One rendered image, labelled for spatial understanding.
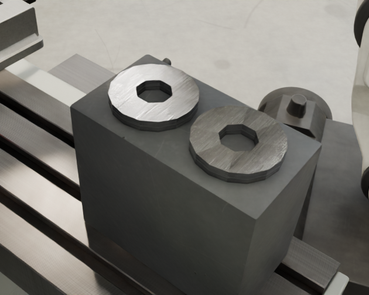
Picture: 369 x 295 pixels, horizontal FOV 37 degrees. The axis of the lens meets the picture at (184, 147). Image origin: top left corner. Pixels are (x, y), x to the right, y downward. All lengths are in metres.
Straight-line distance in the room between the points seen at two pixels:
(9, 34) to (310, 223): 0.68
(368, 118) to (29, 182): 0.61
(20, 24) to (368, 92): 0.58
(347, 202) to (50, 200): 0.71
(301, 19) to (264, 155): 2.42
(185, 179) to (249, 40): 2.21
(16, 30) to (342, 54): 1.98
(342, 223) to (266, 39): 1.63
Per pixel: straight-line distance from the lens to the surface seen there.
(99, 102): 0.55
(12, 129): 0.81
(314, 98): 1.42
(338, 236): 1.16
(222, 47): 2.59
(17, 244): 0.68
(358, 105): 1.01
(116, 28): 2.69
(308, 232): 1.15
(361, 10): 0.91
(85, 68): 1.24
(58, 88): 1.05
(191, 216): 0.51
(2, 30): 0.91
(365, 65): 0.92
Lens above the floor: 1.46
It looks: 45 degrees down
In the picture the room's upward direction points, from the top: 4 degrees clockwise
